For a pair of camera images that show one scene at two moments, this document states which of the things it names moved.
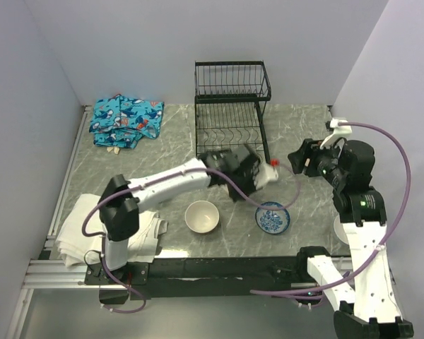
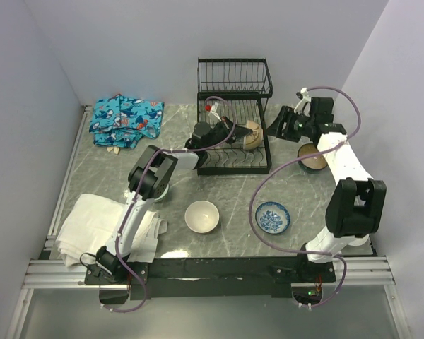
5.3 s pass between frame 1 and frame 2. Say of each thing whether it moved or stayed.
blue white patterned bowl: stayed
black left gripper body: moved
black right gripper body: moved
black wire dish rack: stayed
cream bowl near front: stayed
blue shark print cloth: stayed
